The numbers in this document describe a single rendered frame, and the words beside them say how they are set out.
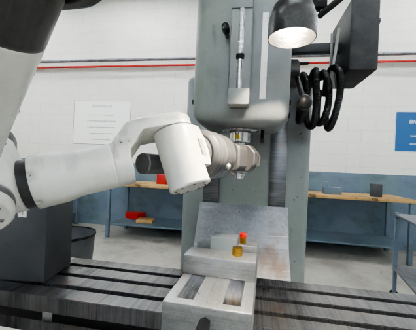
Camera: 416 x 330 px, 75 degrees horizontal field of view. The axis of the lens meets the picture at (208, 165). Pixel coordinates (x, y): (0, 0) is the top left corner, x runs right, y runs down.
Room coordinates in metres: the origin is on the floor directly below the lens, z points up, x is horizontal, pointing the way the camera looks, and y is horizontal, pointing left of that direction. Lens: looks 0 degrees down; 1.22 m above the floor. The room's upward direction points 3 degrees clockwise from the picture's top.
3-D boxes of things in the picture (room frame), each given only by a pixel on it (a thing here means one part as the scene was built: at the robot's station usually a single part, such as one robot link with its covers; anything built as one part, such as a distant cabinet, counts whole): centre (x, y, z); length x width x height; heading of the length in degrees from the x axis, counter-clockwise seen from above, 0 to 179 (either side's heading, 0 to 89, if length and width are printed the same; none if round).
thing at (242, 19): (0.53, -0.05, 1.45); 0.04 x 0.04 x 0.21; 80
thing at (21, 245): (0.72, 0.49, 1.03); 0.22 x 0.12 x 0.20; 88
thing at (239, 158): (0.56, -0.02, 1.24); 0.13 x 0.12 x 0.10; 59
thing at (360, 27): (0.88, -0.45, 1.62); 0.20 x 0.09 x 0.21; 170
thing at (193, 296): (0.61, -0.04, 0.98); 0.35 x 0.15 x 0.11; 168
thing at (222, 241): (0.64, -0.05, 1.03); 0.06 x 0.05 x 0.06; 78
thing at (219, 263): (0.58, -0.04, 1.02); 0.15 x 0.06 x 0.04; 78
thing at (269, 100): (0.64, -0.07, 1.47); 0.21 x 0.19 x 0.32; 80
